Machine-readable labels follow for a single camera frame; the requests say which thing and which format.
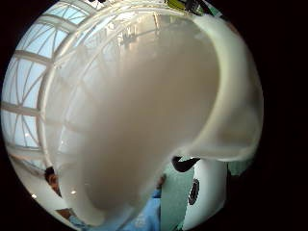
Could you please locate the white bowl with black print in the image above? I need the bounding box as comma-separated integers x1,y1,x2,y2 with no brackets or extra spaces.
181,157,229,231

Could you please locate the person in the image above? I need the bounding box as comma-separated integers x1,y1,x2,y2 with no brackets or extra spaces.
43,166,162,231

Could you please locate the green and yellow object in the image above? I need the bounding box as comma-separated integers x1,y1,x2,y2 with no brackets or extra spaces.
166,0,222,17

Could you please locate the white window frame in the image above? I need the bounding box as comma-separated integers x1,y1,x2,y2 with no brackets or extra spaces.
0,0,99,169

